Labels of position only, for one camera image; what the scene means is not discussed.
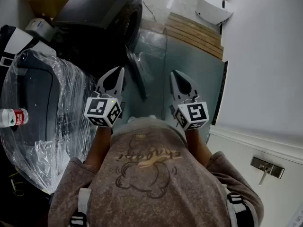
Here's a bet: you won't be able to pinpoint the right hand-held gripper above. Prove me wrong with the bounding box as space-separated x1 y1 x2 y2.
169 70 210 131

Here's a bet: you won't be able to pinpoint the white robot vacuum base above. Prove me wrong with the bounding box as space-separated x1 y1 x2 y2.
195 0 234 26

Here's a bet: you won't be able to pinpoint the white and black device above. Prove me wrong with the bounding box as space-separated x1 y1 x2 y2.
0 24 57 68

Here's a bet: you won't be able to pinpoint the person's left forearm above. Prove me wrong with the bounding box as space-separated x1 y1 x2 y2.
84 126 112 170

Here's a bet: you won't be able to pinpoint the person's right forearm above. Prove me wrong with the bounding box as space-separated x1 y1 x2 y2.
184 128 213 168

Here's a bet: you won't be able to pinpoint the white and blue package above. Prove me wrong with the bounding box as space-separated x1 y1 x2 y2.
24 17 56 43

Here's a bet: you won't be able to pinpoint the black floor edge strip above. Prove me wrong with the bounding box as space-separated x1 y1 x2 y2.
211 60 229 126

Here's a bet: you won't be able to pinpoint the yellow cable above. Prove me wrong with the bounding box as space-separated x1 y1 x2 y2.
9 171 25 196

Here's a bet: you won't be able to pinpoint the wooden stairs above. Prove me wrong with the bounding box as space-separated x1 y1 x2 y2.
163 12 224 61

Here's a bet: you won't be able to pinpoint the metal door handle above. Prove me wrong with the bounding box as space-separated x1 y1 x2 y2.
250 156 285 186

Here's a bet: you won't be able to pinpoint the dark washing machine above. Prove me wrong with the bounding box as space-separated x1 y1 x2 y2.
51 0 144 80

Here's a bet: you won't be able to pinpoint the grey backpack strap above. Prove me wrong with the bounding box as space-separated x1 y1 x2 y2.
69 187 92 227
226 192 259 227

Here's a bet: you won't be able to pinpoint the plastic-wrapped black appliance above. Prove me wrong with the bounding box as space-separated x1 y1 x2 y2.
0 48 97 194

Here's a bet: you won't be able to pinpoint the brown printed t-shirt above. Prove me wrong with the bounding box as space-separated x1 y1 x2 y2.
48 116 265 227

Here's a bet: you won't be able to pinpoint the dark washing machine door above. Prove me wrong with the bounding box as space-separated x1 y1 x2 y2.
125 45 154 103

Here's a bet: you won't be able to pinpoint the red label water bottle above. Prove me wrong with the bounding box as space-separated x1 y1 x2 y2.
0 108 29 128

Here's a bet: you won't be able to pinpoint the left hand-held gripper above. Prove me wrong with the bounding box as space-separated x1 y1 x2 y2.
84 66 125 128

